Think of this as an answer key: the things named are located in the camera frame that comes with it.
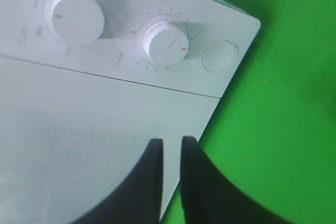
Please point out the green table mat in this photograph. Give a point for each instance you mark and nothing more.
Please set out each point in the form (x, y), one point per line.
(273, 132)

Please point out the upper white microwave knob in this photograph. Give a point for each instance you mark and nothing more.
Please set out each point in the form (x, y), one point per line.
(76, 22)

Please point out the round door release button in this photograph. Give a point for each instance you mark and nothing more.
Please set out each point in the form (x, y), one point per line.
(218, 55)

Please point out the white microwave door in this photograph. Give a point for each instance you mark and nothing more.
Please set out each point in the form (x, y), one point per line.
(68, 138)

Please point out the white microwave knob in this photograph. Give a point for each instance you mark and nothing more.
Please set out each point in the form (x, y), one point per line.
(165, 44)
(76, 22)

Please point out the lower white microwave knob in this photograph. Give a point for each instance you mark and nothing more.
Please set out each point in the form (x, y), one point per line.
(165, 44)

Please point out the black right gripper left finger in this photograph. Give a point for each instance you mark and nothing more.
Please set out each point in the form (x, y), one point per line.
(138, 198)

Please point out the white microwave oven body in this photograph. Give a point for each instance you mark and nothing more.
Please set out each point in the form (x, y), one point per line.
(194, 46)

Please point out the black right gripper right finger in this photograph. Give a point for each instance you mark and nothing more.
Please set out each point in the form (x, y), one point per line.
(209, 197)

